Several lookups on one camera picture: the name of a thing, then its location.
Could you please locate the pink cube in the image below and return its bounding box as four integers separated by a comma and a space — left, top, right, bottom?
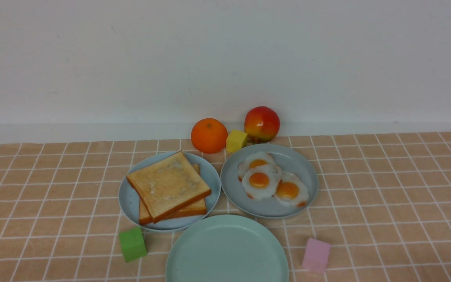
302, 238, 331, 274

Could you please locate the red yellow apple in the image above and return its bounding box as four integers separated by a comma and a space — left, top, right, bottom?
244, 107, 281, 143

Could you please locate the grey blue plate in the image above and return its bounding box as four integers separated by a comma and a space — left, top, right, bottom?
221, 144, 319, 219

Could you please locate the fried egg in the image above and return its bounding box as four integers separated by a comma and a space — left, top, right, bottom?
238, 152, 277, 182
241, 164, 282, 201
273, 171, 310, 207

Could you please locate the orange fruit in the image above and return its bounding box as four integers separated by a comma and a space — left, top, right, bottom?
190, 118, 228, 154

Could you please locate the green cube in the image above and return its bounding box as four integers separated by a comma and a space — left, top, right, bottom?
118, 227, 148, 263

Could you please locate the mint green plate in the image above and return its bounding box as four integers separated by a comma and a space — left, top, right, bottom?
165, 215, 289, 282

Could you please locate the toast slice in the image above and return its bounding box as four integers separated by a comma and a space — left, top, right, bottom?
138, 163, 208, 226
126, 151, 212, 224

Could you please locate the yellow cube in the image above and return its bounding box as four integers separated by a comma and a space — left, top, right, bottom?
225, 130, 248, 152

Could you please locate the light blue plate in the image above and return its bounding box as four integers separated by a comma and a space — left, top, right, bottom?
118, 152, 221, 233

